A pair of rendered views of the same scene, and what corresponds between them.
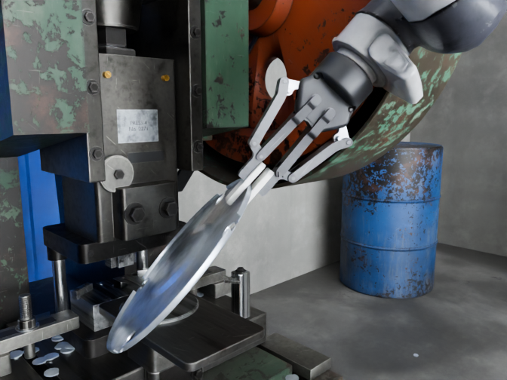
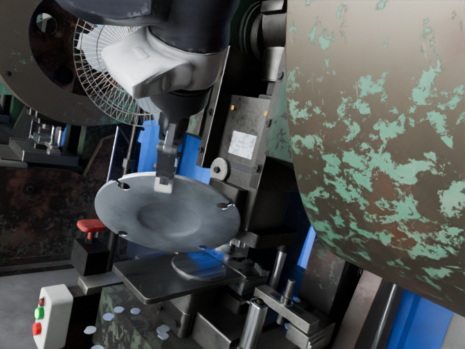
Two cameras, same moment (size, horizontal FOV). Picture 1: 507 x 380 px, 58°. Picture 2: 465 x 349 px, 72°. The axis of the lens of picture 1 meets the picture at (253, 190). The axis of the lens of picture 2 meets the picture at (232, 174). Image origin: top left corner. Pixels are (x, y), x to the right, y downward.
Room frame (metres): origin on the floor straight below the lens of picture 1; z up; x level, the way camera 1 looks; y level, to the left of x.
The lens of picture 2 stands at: (0.68, -0.52, 1.09)
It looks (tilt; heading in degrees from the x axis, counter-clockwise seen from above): 8 degrees down; 87
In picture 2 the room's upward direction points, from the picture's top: 14 degrees clockwise
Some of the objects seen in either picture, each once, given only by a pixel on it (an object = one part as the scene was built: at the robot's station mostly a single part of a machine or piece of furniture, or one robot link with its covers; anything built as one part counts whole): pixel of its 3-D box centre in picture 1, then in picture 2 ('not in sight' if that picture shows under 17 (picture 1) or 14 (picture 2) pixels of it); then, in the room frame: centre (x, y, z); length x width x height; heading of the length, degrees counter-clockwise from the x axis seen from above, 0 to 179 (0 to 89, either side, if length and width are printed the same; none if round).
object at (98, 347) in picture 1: (120, 315); (232, 280); (0.79, 0.24, 0.72); 0.20 x 0.16 x 0.03; 134
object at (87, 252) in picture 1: (116, 240); (246, 228); (0.79, 0.24, 0.86); 0.20 x 0.16 x 0.05; 134
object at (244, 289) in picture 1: (240, 292); (254, 323); (0.82, 0.02, 0.75); 0.03 x 0.03 x 0.10; 44
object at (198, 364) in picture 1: (178, 353); (175, 296); (0.66, 0.12, 0.72); 0.25 x 0.14 x 0.14; 44
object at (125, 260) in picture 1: (121, 253); (240, 237); (0.78, 0.23, 0.84); 0.05 x 0.03 x 0.04; 134
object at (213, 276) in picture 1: (196, 274); (289, 304); (0.90, 0.12, 0.76); 0.17 x 0.06 x 0.10; 134
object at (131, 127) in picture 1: (124, 142); (252, 158); (0.75, 0.21, 1.04); 0.17 x 0.15 x 0.30; 44
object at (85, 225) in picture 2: not in sight; (90, 235); (0.39, 0.31, 0.72); 0.07 x 0.06 x 0.08; 44
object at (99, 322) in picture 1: (122, 297); (234, 267); (0.78, 0.24, 0.76); 0.15 x 0.09 x 0.05; 134
